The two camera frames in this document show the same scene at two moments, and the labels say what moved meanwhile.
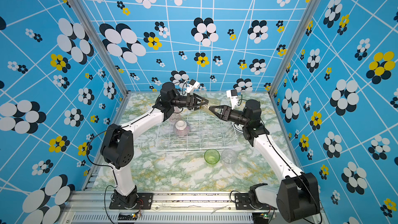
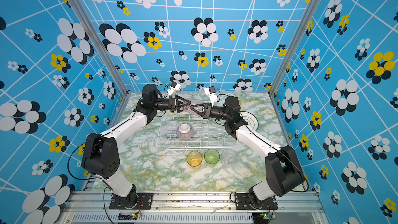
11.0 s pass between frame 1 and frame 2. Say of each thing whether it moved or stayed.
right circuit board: stayed
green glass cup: stayed
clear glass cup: stayed
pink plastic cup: moved
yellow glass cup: moved
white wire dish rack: stayed
